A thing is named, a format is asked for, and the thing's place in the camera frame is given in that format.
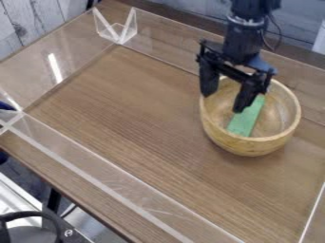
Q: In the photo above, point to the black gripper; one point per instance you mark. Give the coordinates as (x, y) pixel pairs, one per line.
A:
(250, 71)

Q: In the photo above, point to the green rectangular block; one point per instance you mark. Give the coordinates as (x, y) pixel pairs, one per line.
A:
(242, 122)

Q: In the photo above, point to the brown wooden bowl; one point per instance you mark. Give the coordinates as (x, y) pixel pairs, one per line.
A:
(262, 128)

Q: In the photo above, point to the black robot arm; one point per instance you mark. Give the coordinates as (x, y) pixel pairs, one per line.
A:
(248, 21)

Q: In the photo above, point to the black table leg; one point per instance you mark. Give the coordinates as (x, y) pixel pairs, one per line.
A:
(54, 201)

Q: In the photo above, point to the clear acrylic corner bracket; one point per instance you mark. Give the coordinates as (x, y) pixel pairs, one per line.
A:
(118, 33)

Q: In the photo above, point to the clear acrylic tray wall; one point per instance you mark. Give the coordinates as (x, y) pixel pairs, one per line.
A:
(131, 159)

